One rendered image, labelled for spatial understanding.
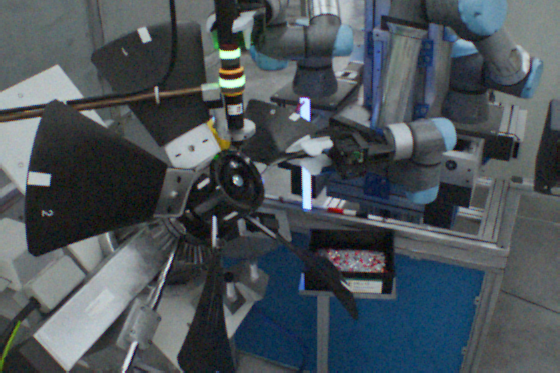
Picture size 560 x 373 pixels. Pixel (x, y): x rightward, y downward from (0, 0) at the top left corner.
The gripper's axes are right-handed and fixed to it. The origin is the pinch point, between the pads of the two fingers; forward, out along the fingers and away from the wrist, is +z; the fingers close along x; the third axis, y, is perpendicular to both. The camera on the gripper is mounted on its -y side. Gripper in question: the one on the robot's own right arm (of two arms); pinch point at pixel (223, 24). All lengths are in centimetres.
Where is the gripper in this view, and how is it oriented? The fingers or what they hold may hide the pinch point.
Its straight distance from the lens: 90.4
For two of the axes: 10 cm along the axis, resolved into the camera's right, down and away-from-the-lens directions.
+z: -2.4, 4.8, -8.5
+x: -9.7, -0.8, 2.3
